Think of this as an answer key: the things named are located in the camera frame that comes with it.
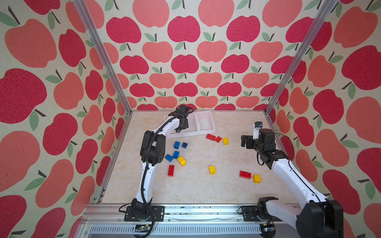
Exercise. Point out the right aluminium corner post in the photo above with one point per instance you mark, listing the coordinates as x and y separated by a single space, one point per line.
322 14

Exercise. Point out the aluminium corner post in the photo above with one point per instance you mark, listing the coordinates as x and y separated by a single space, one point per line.
322 14
90 26

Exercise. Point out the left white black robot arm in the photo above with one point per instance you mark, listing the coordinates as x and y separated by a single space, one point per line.
152 153

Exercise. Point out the left aluminium corner post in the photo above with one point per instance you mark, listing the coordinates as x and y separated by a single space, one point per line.
90 26

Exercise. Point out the small red lego brick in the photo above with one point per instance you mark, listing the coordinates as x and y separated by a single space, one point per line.
218 139

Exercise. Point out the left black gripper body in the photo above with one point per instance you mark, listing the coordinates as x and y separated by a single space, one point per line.
185 126

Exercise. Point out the yellow round lego brick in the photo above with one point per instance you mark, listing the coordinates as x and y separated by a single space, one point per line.
181 160

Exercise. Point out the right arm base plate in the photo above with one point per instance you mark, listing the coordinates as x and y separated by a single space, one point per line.
253 213

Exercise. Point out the red long lego brick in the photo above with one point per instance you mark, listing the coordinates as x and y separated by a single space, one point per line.
211 137

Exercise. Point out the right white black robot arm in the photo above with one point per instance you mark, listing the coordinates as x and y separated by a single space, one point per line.
316 216

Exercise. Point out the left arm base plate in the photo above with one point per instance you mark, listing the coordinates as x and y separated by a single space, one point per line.
145 214

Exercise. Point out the aluminium front frame rail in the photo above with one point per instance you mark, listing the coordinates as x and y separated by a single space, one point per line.
180 221

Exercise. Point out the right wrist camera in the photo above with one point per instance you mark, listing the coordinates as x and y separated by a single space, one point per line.
258 125

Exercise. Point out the yellow six-stud lego brick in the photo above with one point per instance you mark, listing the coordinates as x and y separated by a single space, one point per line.
225 141

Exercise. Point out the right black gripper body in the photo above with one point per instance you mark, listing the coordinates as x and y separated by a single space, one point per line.
251 144

